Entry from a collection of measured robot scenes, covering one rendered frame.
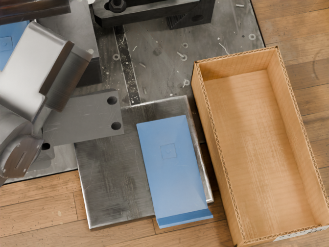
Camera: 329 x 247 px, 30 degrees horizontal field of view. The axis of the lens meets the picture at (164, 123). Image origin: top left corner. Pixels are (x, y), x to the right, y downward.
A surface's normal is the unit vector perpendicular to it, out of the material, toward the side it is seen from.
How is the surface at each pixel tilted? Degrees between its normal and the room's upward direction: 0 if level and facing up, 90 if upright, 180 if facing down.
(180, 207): 0
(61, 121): 29
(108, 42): 0
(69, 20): 0
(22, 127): 90
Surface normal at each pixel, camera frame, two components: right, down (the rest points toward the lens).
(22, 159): 0.86, 0.48
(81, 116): 0.22, 0.12
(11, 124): 0.28, -0.70
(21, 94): -0.13, -0.07
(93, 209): 0.04, -0.35
